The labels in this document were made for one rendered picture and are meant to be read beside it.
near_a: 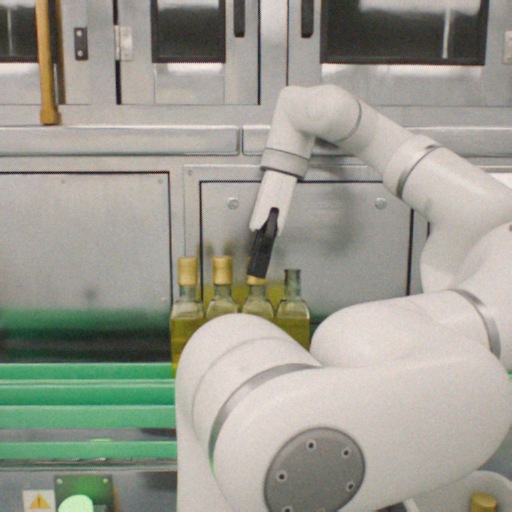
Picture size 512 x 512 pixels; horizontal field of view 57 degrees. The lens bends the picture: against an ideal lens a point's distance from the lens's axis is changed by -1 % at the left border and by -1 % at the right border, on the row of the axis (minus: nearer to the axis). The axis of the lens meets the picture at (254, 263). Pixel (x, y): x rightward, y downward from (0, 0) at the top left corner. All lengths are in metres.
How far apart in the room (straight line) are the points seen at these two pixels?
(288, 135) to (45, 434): 0.57
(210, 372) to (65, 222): 0.73
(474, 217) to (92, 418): 0.57
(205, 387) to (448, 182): 0.40
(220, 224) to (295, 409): 0.68
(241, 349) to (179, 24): 0.78
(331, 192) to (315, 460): 0.71
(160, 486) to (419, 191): 0.54
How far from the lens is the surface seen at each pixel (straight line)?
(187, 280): 0.78
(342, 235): 0.93
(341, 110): 0.70
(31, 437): 0.80
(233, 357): 0.30
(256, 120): 0.94
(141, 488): 0.77
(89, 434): 0.77
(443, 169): 0.61
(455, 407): 0.31
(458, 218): 0.59
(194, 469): 0.38
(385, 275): 0.96
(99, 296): 1.01
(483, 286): 0.45
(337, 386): 0.27
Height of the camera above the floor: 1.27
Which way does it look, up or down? 9 degrees down
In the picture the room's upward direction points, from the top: straight up
